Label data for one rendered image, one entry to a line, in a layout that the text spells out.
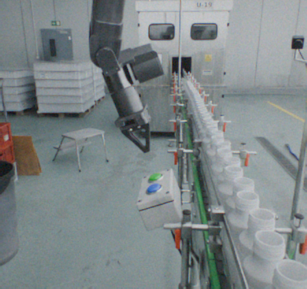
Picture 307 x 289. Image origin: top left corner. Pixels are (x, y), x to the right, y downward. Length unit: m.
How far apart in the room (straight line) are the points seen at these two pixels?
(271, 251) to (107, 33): 0.44
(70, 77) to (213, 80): 3.20
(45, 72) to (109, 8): 6.26
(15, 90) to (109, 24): 6.73
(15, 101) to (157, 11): 3.95
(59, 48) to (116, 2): 10.33
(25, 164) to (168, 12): 2.91
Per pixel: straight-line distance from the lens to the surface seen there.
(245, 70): 10.55
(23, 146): 3.62
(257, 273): 0.44
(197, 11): 4.80
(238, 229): 0.54
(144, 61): 0.63
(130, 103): 0.64
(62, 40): 10.86
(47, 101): 6.89
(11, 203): 2.26
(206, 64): 4.77
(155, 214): 0.64
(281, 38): 10.81
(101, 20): 0.57
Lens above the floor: 1.40
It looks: 17 degrees down
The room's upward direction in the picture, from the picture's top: straight up
